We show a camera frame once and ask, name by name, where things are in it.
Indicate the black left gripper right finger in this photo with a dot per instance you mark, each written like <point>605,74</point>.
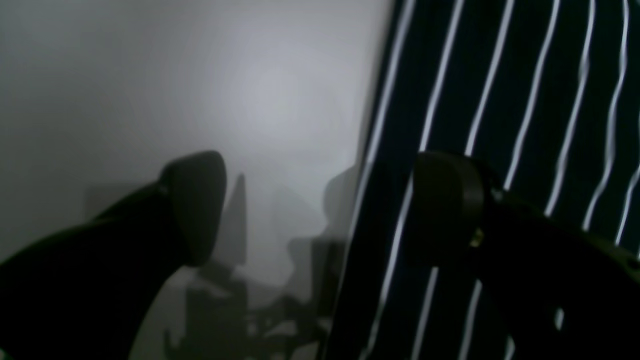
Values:
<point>562,292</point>

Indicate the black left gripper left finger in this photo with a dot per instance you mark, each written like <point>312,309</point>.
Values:
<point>84,292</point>

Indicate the navy white striped t-shirt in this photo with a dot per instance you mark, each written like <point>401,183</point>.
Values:
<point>543,92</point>

